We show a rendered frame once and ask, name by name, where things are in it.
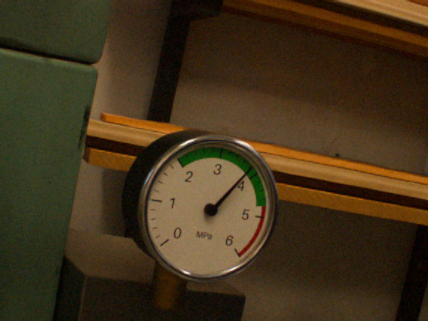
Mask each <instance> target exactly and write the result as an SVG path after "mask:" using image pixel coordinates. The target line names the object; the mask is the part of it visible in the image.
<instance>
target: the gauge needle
mask: <svg viewBox="0 0 428 321"><path fill-rule="evenodd" d="M252 168H253V166H251V167H250V168H249V169H248V170H247V172H246V173H245V175H244V176H243V177H242V178H240V179H239V180H238V181H237V182H236V183H235V184H234V185H233V186H232V187H231V188H230V189H229V190H228V191H227V192H226V193H225V194H224V195H223V196H222V197H221V198H220V199H219V200H218V201H217V202H216V203H215V204H213V203H208V204H207V205H206V206H205V207H204V212H205V213H206V214H207V215H208V216H212V217H213V216H215V215H216V214H217V212H218V207H219V206H220V205H221V203H222V202H223V201H224V200H225V198H226V197H227V196H228V195H229V194H230V193H231V192H232V191H233V190H234V189H235V188H236V186H237V185H238V184H239V183H240V182H242V180H243V179H244V178H245V177H246V175H247V174H248V173H249V172H250V170H251V169H252Z"/></svg>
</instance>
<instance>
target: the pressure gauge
mask: <svg viewBox="0 0 428 321"><path fill-rule="evenodd" d="M251 166H253V168H252V169H251V170H250V172H249V173H248V174H247V175H246V177H245V178H244V179H243V180H242V182H240V183H239V184H238V185H237V186H236V188H235V189H234V190H233V191H232V192H231V193H230V194H229V195H228V196H227V197H226V198H225V200H224V201H223V202H222V203H221V205H220V206H219V207H218V212H217V214H216V215H215V216H213V217H212V216H208V215H207V214H206V213H205V212H204V207H205V206H206V205H207V204H208V203H213V204H215V203H216V202H217V201H218V200H219V199H220V198H221V197H222V196H223V195H224V194H225V193H226V192H227V191H228V190H229V189H230V188H231V187H232V186H233V185H234V184H235V183H236V182H237V181H238V180H239V179H240V178H242V177H243V176H244V175H245V173H246V172H247V170H248V169H249V168H250V167H251ZM121 209H122V214H123V219H124V221H125V224H126V226H127V230H128V231H129V233H130V236H131V237H132V238H133V240H134V242H135V243H136V244H137V246H138V247H139V248H140V249H141V250H142V251H143V252H144V253H146V254H147V255H148V256H150V257H151V258H153V259H154V260H155V265H154V272H153V276H152V280H151V287H152V289H151V296H150V299H149V302H150V303H151V305H153V306H155V307H159V308H162V309H166V310H180V308H183V305H184V301H185V294H186V290H187V287H188V281H190V282H194V283H214V282H218V281H222V280H226V279H228V278H230V277H233V276H235V275H237V274H238V273H240V272H242V271H243V270H245V269H246V268H248V266H250V265H251V264H252V263H253V262H254V261H255V260H256V259H257V258H258V257H259V256H260V254H261V253H263V251H264V250H265V248H266V247H267V245H268V244H269V242H270V240H271V238H272V236H273V233H274V229H275V226H276V223H277V216H278V211H279V196H278V190H277V184H276V181H275V178H274V175H273V173H272V171H271V169H270V167H269V165H268V163H267V162H266V160H265V159H264V158H263V157H262V156H261V155H260V154H259V153H258V152H257V151H256V150H255V149H254V148H253V147H252V146H251V145H249V144H247V143H246V142H244V141H242V140H239V139H236V138H234V137H231V136H226V135H220V133H209V132H206V131H202V130H179V131H175V132H172V133H170V134H168V135H165V136H163V137H161V138H159V139H157V140H155V141H153V142H152V143H151V144H150V145H148V146H147V147H146V148H145V149H143V150H142V152H141V153H140V154H139V155H138V156H137V158H136V159H135V161H134V162H133V164H132V165H131V167H130V169H129V171H128V173H127V177H126V179H125V182H124V187H123V191H122V197H121Z"/></svg>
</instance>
